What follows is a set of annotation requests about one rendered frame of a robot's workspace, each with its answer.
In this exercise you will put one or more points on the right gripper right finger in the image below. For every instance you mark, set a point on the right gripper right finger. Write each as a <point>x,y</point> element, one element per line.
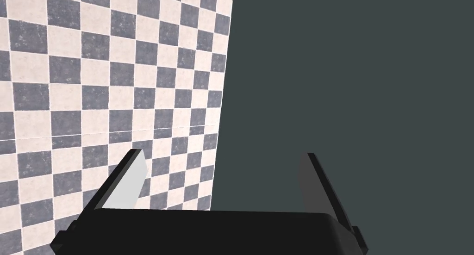
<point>318,188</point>

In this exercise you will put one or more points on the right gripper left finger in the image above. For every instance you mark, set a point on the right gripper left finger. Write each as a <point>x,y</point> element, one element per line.
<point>124,182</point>

